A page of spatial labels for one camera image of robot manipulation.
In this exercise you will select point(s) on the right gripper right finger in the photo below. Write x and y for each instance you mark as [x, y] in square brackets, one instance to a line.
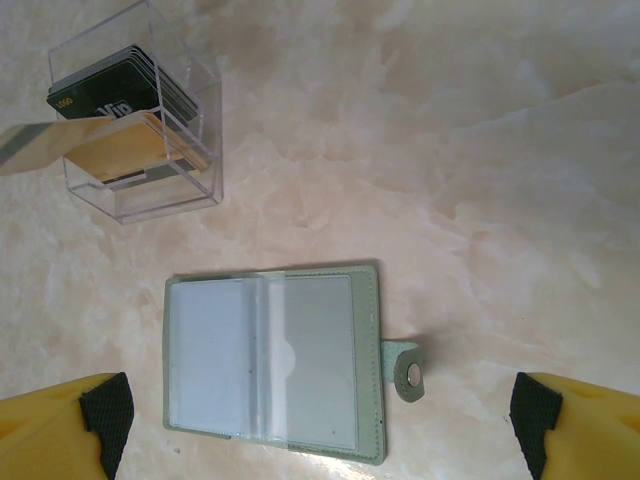
[595, 440]

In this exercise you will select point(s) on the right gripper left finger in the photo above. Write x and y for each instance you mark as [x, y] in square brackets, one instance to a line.
[50, 435]

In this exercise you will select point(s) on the green leather card holder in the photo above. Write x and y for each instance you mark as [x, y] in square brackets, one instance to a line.
[365, 350]

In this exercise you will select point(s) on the gold credit card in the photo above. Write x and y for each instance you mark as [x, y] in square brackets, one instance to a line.
[40, 145]

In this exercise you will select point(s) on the stack of gold cards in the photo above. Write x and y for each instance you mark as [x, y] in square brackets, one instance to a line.
[125, 150]

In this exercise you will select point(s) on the stack of black cards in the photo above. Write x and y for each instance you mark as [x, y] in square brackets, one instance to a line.
[90, 97]

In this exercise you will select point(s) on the clear acrylic card box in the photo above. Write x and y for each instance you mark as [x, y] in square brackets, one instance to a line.
[205, 125]

